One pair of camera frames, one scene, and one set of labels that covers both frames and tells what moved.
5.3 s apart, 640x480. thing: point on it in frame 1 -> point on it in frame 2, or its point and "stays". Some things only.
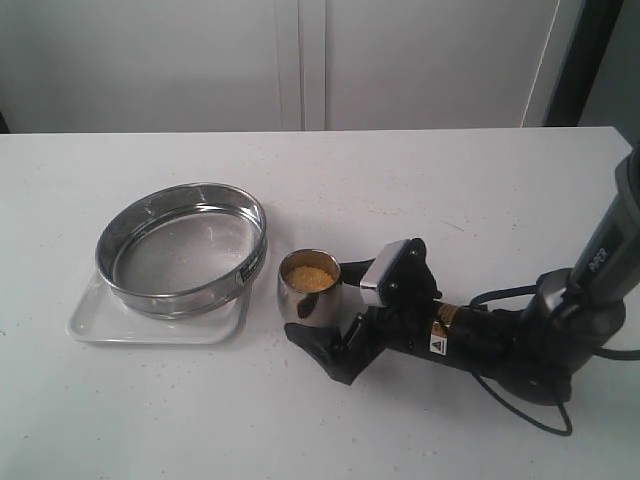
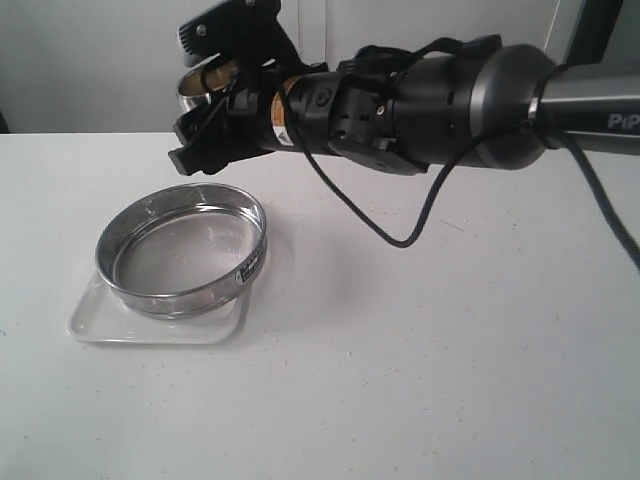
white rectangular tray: [98, 318] stays
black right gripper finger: [351, 272] -> [193, 123]
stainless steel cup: [310, 288] -> [195, 87]
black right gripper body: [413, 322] -> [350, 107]
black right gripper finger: [325, 345] -> [225, 140]
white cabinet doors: [133, 66] stays
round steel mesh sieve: [183, 251] stays
